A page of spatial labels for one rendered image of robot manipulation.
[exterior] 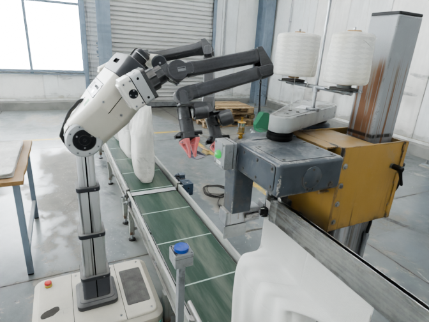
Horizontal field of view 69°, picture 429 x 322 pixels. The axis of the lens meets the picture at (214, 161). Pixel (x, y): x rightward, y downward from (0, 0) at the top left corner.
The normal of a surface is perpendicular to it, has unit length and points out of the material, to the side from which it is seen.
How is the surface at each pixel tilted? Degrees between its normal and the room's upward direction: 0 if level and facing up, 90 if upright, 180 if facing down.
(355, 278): 90
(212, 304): 0
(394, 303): 90
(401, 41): 90
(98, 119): 115
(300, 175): 90
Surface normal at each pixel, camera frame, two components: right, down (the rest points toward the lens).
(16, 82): 0.43, 0.33
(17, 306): 0.06, -0.94
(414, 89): -0.90, 0.10
